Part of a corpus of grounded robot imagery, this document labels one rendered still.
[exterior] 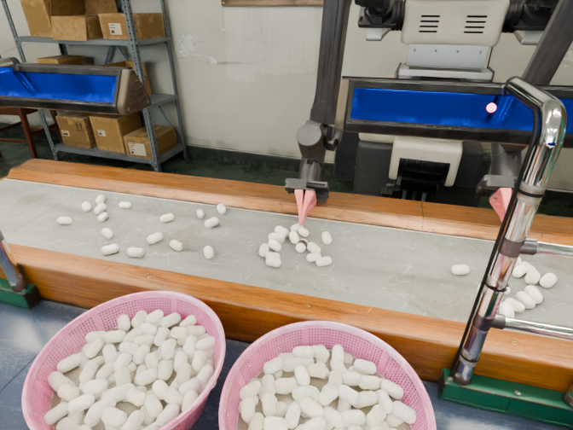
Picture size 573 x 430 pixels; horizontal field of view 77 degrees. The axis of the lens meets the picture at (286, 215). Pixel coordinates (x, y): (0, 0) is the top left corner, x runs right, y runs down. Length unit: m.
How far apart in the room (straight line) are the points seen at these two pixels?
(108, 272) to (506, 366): 0.69
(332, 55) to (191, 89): 2.48
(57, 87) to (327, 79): 0.53
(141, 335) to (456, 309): 0.53
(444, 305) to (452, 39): 0.83
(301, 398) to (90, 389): 0.29
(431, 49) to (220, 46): 2.06
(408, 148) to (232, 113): 2.04
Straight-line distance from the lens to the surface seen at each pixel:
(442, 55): 1.26
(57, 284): 0.85
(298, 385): 0.57
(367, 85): 0.56
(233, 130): 3.16
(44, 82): 0.80
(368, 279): 0.73
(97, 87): 0.73
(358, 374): 0.58
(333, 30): 0.84
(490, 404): 0.68
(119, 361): 0.63
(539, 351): 0.67
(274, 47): 2.88
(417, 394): 0.56
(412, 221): 0.91
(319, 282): 0.71
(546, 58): 0.90
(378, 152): 1.64
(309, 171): 0.86
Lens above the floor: 1.20
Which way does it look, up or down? 30 degrees down
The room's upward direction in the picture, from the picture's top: straight up
